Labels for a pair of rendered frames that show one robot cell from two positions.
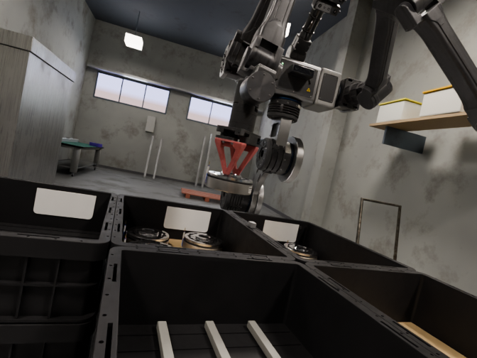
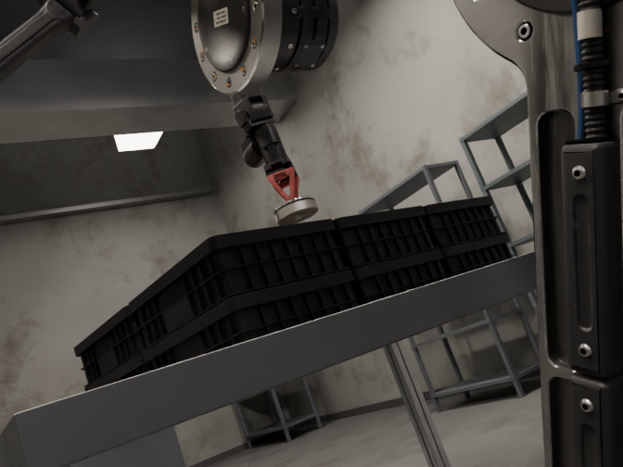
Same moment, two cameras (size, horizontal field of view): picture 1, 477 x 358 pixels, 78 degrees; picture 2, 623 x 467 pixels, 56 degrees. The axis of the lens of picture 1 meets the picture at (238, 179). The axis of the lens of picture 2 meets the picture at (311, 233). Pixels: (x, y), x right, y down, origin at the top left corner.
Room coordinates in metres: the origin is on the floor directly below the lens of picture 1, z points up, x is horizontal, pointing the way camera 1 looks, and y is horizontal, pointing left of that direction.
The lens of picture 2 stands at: (1.93, -0.46, 0.66)
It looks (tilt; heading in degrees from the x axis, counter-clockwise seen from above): 12 degrees up; 159
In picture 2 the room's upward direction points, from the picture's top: 20 degrees counter-clockwise
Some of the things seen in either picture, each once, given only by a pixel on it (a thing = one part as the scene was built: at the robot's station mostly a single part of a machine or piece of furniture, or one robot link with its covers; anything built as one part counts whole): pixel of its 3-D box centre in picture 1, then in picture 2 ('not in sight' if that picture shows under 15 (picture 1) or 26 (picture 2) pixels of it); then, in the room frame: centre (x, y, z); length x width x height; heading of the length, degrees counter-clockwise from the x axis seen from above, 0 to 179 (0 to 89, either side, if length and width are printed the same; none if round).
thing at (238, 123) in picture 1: (242, 122); (276, 160); (0.65, 0.02, 1.16); 0.10 x 0.07 x 0.07; 155
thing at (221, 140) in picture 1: (233, 153); (287, 188); (0.64, 0.02, 1.09); 0.07 x 0.07 x 0.09; 65
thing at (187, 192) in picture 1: (205, 196); not in sight; (7.63, 0.75, 0.06); 1.31 x 0.95 x 0.12; 105
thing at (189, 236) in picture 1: (204, 239); not in sight; (0.75, 0.06, 0.86); 0.10 x 0.10 x 0.01
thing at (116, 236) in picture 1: (189, 225); (330, 248); (0.62, 0.08, 0.92); 0.40 x 0.30 x 0.02; 22
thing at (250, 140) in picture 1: (237, 155); (286, 185); (0.66, 0.01, 1.09); 0.07 x 0.07 x 0.09; 65
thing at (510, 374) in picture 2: not in sight; (447, 288); (-2.19, 2.05, 0.89); 0.90 x 0.38 x 1.78; 14
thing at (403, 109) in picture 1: (401, 114); not in sight; (3.63, -1.78, 2.07); 0.46 x 0.38 x 0.25; 14
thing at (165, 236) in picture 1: (147, 234); not in sight; (0.70, 0.19, 0.86); 0.10 x 0.10 x 0.01
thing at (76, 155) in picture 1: (77, 155); not in sight; (7.67, 4.29, 0.42); 2.41 x 0.91 x 0.83; 14
